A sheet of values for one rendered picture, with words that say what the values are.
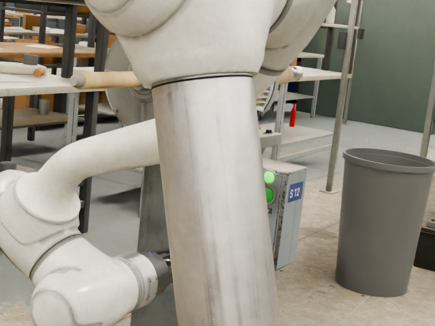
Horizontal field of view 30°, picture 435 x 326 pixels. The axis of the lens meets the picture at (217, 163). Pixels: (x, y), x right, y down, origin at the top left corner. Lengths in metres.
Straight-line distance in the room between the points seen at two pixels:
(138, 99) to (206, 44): 0.98
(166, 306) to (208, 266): 1.21
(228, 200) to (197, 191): 0.03
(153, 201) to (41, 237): 0.74
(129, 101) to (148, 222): 0.34
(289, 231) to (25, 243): 0.59
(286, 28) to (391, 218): 3.46
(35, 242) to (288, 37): 0.52
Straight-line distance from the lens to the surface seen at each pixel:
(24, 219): 1.21
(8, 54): 6.39
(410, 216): 4.34
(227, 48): 0.74
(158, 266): 1.31
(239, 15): 0.75
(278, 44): 0.90
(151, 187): 1.91
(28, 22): 9.74
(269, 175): 1.55
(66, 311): 1.15
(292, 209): 1.60
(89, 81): 1.53
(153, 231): 1.93
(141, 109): 1.72
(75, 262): 1.19
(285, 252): 1.62
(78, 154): 1.14
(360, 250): 4.37
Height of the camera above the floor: 1.41
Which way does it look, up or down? 11 degrees down
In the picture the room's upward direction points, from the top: 6 degrees clockwise
